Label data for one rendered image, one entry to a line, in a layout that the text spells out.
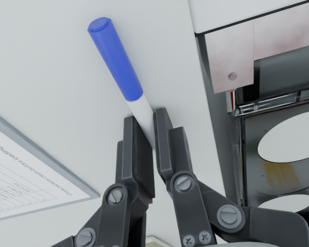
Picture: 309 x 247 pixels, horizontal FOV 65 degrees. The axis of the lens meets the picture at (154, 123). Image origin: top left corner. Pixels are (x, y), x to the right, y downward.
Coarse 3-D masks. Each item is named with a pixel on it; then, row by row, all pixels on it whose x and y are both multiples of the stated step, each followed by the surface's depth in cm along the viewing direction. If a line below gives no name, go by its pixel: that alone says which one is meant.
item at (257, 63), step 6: (258, 60) 26; (258, 66) 26; (258, 72) 27; (258, 78) 28; (252, 84) 28; (258, 84) 28; (240, 90) 30; (246, 90) 29; (252, 90) 29; (258, 90) 29; (240, 96) 31; (246, 96) 29; (252, 96) 30; (258, 96) 30; (240, 102) 32
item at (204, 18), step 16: (192, 0) 10; (208, 0) 10; (224, 0) 10; (240, 0) 10; (256, 0) 10; (272, 0) 10; (288, 0) 10; (304, 0) 10; (192, 16) 10; (208, 16) 10; (224, 16) 10; (240, 16) 10
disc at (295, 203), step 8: (272, 200) 42; (280, 200) 42; (288, 200) 42; (296, 200) 43; (304, 200) 43; (272, 208) 45; (280, 208) 45; (288, 208) 45; (296, 208) 45; (304, 208) 46
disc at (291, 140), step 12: (288, 120) 26; (300, 120) 26; (276, 132) 27; (288, 132) 27; (300, 132) 27; (264, 144) 29; (276, 144) 29; (288, 144) 29; (300, 144) 29; (264, 156) 31; (276, 156) 31; (288, 156) 31; (300, 156) 31
